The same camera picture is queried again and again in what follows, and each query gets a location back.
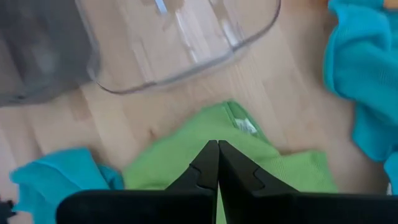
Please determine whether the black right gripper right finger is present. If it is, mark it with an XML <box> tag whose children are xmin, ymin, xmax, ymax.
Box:
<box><xmin>218</xmin><ymin>139</ymin><xmax>398</xmax><ymax>224</ymax></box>

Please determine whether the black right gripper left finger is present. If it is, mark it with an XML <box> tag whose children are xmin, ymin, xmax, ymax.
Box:
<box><xmin>57</xmin><ymin>139</ymin><xmax>220</xmax><ymax>224</ymax></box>

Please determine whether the green microfiber towel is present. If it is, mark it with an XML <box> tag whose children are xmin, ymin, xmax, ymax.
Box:
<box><xmin>123</xmin><ymin>99</ymin><xmax>339</xmax><ymax>224</ymax></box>

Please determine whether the blue microfiber towel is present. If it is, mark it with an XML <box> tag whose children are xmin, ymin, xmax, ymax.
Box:
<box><xmin>322</xmin><ymin>0</ymin><xmax>398</xmax><ymax>195</ymax></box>
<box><xmin>9</xmin><ymin>147</ymin><xmax>125</xmax><ymax>224</ymax></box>

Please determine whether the clear plastic basket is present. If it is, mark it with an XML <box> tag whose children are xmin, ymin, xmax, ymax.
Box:
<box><xmin>74</xmin><ymin>0</ymin><xmax>282</xmax><ymax>95</ymax></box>

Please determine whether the grey translucent plastic basket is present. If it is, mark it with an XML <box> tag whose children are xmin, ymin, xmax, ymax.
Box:
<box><xmin>0</xmin><ymin>0</ymin><xmax>102</xmax><ymax>108</ymax></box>

